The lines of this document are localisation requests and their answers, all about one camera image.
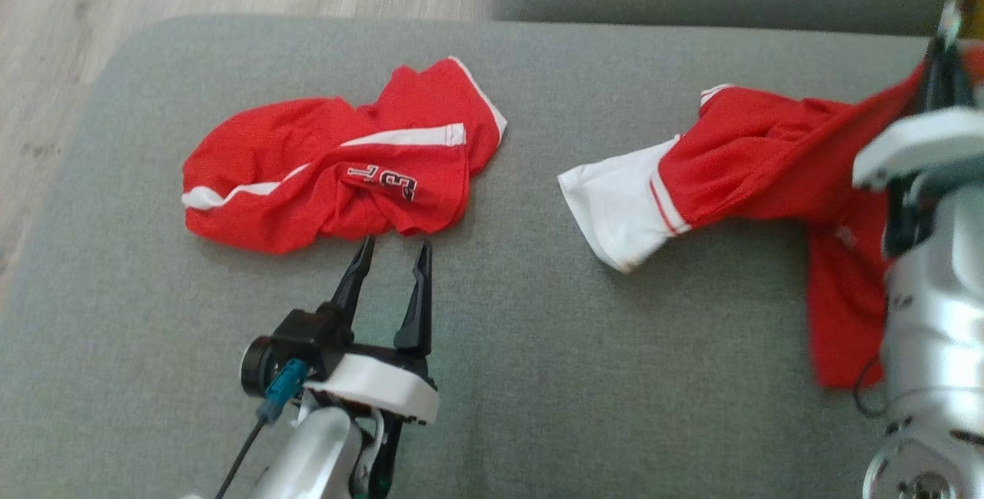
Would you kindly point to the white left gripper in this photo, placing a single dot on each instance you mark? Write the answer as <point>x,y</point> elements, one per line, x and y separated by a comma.
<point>377,387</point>

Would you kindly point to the red jersey with white sleeves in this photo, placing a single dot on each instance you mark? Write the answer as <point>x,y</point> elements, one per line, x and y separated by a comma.
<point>753,161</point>

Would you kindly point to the red shorts with white stripe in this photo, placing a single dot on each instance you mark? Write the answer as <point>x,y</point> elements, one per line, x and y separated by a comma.
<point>269,176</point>

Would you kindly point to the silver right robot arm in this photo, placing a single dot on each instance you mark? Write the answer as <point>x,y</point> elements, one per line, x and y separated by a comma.
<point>938,314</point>

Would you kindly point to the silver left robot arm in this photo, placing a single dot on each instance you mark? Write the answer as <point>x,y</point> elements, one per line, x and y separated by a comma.
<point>315,453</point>

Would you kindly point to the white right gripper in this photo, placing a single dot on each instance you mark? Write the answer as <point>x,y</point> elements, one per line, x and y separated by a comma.
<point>922,145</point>

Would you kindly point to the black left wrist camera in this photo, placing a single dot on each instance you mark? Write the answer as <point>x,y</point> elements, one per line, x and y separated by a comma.
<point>304,337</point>

